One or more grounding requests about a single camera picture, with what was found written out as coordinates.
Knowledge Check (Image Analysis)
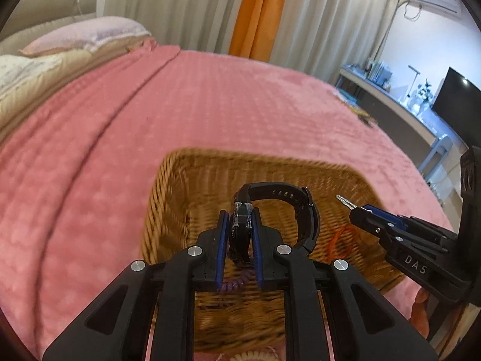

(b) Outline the person's right hand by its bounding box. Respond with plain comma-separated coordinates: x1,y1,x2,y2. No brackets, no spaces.
409,289,431,341

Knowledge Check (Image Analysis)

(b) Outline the orange hair tie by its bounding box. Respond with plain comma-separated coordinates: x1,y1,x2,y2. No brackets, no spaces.
326,226,356,264

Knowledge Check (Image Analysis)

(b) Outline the potted plant in white vase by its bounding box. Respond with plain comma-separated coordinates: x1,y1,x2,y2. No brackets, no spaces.
413,79,437,113

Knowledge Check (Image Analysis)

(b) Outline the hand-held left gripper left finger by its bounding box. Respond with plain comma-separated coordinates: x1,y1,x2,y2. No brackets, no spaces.
42,211,230,361

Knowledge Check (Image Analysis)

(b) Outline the grey chair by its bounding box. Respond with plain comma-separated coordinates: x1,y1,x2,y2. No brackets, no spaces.
419,133,453,175

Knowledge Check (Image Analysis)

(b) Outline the beige padded headboard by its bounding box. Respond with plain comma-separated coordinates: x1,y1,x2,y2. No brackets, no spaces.
0,0,100,44

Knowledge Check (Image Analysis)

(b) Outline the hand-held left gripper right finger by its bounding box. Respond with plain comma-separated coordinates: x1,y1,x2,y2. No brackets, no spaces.
251,208,440,361

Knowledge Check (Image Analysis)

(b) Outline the beige folded quilt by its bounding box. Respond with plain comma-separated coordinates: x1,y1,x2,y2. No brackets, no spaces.
0,39,151,132

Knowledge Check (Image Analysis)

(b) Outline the white floral pillow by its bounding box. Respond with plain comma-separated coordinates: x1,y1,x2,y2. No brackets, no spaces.
0,53,64,98

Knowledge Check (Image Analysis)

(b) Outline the black wrist watch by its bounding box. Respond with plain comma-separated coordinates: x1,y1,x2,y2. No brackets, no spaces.
227,182,321,266

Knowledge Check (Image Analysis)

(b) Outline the orange curtain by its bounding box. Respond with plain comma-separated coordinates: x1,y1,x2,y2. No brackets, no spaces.
228,0,294,61

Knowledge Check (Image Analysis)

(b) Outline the black television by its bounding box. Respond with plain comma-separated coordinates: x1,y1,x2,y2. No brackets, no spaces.
431,67,481,143

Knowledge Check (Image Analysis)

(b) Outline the beige curtain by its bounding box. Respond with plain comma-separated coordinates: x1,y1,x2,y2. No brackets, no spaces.
105,0,256,53
268,0,408,83

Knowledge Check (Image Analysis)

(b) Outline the brown wicker basket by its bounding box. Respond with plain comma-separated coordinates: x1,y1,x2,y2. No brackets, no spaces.
140,148,404,354

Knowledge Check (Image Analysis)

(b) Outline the pink fleece blanket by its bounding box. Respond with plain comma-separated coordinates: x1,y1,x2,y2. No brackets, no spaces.
0,39,457,361

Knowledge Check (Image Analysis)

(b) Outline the purple coil hair tie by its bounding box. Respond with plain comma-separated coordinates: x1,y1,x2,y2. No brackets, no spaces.
220,273,249,294

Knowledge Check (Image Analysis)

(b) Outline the row of books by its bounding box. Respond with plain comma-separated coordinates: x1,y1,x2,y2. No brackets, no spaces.
366,58,393,87

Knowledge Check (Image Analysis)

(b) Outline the white desk lamp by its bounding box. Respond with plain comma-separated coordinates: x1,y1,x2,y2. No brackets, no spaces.
404,64,421,102

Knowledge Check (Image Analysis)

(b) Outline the grey white desk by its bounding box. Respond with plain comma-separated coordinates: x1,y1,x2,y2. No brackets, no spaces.
336,66,470,174

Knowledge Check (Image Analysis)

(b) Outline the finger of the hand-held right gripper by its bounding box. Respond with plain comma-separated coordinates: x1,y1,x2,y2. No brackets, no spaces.
349,208,404,252
363,205,459,252

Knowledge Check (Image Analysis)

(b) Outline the lilac pillow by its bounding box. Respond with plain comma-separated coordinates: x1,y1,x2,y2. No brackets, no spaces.
19,16,151,58

